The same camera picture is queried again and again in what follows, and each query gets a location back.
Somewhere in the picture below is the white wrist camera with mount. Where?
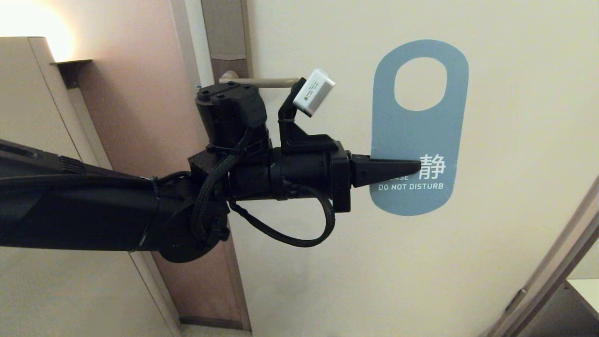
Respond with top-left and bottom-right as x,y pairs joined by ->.
278,69 -> 340,153

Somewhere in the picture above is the white door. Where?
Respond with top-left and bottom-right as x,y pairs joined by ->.
185,0 -> 599,337

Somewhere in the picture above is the black looped cable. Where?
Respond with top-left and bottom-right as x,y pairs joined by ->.
228,185 -> 336,248

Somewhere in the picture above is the dark cabinet side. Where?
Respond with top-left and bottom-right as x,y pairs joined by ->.
519,281 -> 599,337

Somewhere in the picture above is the dark wall lamp bracket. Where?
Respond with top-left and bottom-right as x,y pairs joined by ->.
51,59 -> 93,89

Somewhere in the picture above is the brown metal lock plate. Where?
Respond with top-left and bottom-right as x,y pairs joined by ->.
201,0 -> 254,85

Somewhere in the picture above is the blue do-not-disturb door hanger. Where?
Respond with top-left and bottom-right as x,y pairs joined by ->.
370,39 -> 469,217

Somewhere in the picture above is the metal lever door handle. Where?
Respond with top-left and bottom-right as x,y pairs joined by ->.
219,70 -> 300,88

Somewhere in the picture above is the small metal hinge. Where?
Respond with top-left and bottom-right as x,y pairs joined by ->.
505,289 -> 528,313

